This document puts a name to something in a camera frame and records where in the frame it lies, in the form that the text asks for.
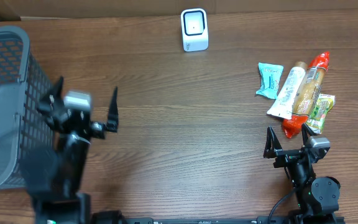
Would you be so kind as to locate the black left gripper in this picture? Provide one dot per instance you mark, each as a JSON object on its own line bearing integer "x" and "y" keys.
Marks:
{"x": 81, "y": 121}

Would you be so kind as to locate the teal snack packet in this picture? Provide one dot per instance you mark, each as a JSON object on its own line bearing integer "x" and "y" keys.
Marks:
{"x": 270, "y": 78}

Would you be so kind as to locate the white tube with gold cap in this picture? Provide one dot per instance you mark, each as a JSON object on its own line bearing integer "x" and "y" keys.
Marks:
{"x": 283, "y": 105}

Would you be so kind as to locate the dark grey plastic basket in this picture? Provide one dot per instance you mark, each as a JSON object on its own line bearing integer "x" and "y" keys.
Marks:
{"x": 22, "y": 83}

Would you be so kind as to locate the green tea packet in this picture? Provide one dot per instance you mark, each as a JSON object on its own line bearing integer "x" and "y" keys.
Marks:
{"x": 318, "y": 115}

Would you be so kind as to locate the orange spaghetti packet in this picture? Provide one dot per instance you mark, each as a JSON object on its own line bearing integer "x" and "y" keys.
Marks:
{"x": 307, "y": 94}

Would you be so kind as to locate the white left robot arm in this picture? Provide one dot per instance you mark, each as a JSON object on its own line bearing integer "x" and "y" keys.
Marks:
{"x": 53, "y": 174}

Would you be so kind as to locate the white barcode scanner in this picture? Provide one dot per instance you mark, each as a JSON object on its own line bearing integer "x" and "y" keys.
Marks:
{"x": 194, "y": 29}

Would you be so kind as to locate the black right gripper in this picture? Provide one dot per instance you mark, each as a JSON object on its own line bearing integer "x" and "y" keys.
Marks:
{"x": 291, "y": 154}

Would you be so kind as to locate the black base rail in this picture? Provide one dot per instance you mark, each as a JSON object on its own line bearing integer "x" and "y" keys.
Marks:
{"x": 258, "y": 220}

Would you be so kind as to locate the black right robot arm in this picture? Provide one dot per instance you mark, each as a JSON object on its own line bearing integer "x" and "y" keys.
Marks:
{"x": 317, "y": 197}

